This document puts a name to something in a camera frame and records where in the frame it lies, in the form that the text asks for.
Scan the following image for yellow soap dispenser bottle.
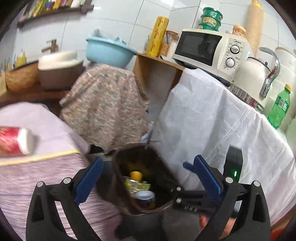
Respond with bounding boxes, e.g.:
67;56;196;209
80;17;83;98
15;49;27;68

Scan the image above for white cloth cover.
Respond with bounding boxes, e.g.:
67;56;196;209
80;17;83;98
151;69;295;224

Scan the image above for white electric kettle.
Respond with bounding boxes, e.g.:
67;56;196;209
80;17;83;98
228;47;280;113

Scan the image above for brown white lidded container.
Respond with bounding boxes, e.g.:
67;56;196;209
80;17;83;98
38;51;84;91

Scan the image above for yellow chip canister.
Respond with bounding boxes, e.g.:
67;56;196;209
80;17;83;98
130;171;142;182

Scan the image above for floral patterned cloth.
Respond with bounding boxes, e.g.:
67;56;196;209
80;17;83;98
60;64;149;153

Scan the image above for woven basket sink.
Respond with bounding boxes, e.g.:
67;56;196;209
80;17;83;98
5;61;39;92

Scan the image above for light blue plastic basin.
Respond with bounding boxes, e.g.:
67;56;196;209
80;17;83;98
86;36;137;68

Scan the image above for yellow snack bag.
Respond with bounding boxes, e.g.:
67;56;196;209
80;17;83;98
125;178;151;197

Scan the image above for beige rolled mat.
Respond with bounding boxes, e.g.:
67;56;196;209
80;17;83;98
245;1;264;57

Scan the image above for brass faucet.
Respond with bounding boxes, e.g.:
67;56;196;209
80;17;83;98
41;39;58;53

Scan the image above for yellow wrap roll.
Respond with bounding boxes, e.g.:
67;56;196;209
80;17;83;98
146;16;169;57

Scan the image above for white microwave oven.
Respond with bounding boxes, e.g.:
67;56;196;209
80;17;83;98
173;29;253;82

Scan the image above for dark brown trash bin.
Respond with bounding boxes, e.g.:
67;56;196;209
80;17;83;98
96;143;180;215

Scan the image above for dark wooden counter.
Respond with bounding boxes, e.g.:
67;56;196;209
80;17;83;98
1;84;68;108

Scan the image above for wooden wall shelf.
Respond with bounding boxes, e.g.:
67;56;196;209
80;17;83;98
17;0;95;28

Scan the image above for purple striped tablecloth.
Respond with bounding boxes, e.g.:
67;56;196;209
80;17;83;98
1;102;89;240

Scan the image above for green plastic bottle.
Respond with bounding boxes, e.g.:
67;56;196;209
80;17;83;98
267;84;292;130

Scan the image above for wooden side cabinet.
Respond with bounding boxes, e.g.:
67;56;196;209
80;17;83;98
133;53;185;121

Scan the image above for red cup with black lid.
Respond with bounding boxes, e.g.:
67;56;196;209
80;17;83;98
1;126;35;157

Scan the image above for green stacked bowls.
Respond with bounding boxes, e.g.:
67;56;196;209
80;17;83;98
198;7;223;31

